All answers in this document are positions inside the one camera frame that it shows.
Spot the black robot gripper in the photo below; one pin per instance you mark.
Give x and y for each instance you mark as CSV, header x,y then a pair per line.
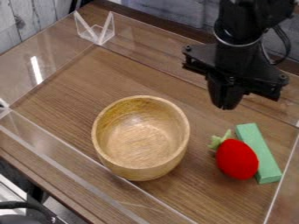
x,y
237,71

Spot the red plush strawberry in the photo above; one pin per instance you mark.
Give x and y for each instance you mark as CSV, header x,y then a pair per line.
x,y
237,159

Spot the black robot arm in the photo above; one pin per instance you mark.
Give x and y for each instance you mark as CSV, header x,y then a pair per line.
x,y
246,19

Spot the wooden bowl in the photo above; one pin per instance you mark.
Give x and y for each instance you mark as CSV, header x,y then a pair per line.
x,y
141,135

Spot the green rectangular block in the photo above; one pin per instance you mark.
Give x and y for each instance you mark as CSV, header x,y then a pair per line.
x,y
269,172

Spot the black stand lower left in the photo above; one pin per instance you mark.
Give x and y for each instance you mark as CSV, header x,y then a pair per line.
x,y
26,204

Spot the clear acrylic tray enclosure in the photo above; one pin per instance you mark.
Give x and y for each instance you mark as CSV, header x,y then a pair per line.
x,y
58,80

